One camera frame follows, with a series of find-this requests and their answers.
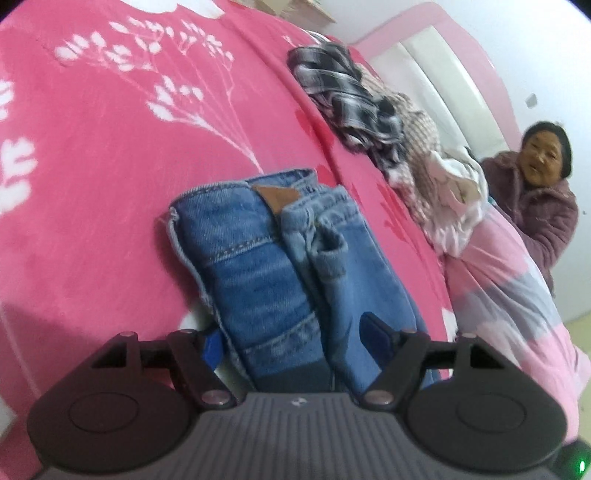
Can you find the pink floral blanket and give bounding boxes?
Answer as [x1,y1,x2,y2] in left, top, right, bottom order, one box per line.
[0,0,458,480]

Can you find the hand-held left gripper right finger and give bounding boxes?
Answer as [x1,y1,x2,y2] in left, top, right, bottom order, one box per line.
[358,311,498,409]

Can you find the white cloth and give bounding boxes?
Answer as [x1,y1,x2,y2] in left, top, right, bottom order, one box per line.
[422,148,490,256]

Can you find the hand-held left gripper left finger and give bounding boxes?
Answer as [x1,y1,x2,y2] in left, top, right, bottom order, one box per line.
[90,329,239,409]

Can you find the black white plaid shirt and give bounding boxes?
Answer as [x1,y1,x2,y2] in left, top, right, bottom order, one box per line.
[287,42,404,155]

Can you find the blue denim jeans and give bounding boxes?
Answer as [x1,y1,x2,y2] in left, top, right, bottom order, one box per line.
[167,170,437,402]

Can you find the beige knit sweater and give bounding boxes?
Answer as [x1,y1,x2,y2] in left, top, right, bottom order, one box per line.
[360,74,445,223]

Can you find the pink grey striped quilt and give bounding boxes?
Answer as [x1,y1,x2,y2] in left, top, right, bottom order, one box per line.
[443,203,591,444]

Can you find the pink padded headboard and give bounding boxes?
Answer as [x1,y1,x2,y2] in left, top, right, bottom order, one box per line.
[355,0,522,167]

